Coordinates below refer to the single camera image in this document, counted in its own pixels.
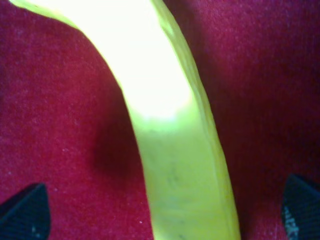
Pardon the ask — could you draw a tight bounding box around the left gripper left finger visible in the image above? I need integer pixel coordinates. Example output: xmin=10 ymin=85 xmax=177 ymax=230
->
xmin=0 ymin=183 xmax=51 ymax=240

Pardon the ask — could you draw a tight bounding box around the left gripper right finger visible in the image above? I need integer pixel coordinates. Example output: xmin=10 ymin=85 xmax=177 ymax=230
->
xmin=281 ymin=174 xmax=320 ymax=240

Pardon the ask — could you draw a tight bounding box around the yellow banana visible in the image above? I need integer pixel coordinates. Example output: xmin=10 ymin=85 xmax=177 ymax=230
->
xmin=13 ymin=0 xmax=241 ymax=240

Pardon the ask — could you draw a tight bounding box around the red table cloth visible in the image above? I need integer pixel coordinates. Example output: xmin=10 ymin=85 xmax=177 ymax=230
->
xmin=0 ymin=0 xmax=320 ymax=240

